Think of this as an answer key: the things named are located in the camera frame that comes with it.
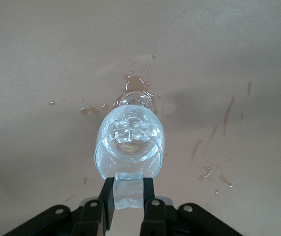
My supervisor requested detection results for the clear stemmed wine glass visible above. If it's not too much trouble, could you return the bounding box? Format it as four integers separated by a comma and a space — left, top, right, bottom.
94, 90, 166, 180

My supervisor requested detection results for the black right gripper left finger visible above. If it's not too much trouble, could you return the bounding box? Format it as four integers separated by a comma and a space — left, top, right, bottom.
73, 177, 115, 236

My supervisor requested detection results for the single clear ice cube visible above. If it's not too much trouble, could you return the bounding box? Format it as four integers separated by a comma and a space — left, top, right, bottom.
113, 172, 145, 210

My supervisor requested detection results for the clear ice cube heap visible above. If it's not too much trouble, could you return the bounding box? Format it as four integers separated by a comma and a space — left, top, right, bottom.
106, 112, 157, 145

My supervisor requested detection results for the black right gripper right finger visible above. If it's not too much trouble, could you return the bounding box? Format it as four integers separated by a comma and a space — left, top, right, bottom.
140, 177, 180, 236

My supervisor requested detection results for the brown table cover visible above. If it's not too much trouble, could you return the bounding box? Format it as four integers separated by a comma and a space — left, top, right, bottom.
0, 0, 281, 236

